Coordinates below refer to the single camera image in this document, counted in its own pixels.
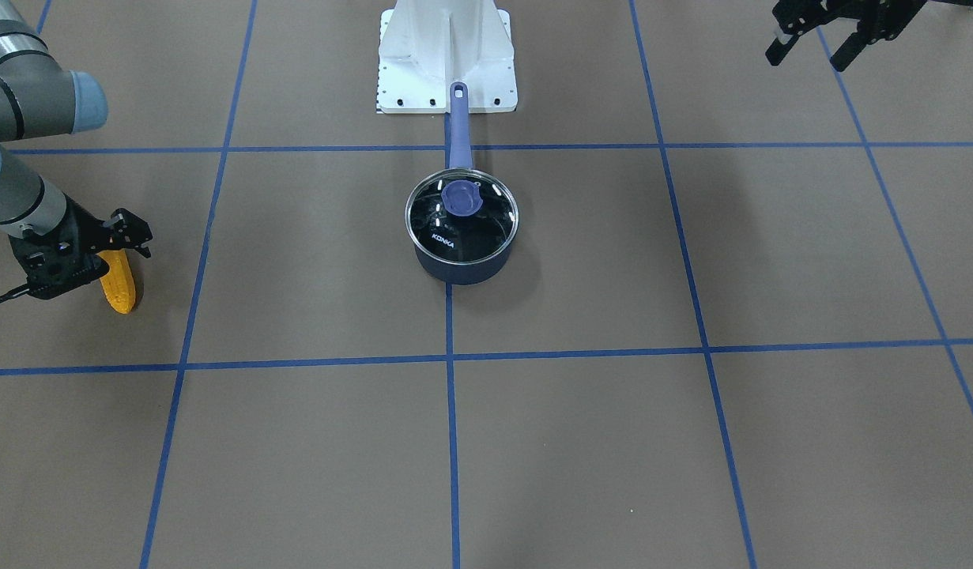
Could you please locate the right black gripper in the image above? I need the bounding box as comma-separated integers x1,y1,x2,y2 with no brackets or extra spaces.
9,199,153,301

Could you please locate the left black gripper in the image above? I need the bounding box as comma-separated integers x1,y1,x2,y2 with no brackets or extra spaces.
765,1,926,73

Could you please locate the yellow plastic corn cob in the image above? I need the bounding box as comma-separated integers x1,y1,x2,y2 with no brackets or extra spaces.
97,250,137,315

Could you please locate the glass pot lid blue knob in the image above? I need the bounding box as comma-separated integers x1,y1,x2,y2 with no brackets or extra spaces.
403,167,521,266

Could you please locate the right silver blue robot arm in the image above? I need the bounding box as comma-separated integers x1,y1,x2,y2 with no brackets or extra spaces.
0,1,153,314

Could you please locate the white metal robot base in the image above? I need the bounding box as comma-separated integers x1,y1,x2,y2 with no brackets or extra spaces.
375,1,519,115

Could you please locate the dark blue saucepan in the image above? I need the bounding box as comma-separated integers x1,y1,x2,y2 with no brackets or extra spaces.
411,81,515,287

